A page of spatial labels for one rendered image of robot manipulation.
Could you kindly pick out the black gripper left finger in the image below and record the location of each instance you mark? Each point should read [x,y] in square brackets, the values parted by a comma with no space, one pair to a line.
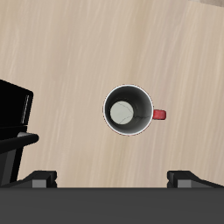
[42,178]

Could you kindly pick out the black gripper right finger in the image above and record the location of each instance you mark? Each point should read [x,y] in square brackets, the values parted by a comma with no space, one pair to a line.
[182,178]

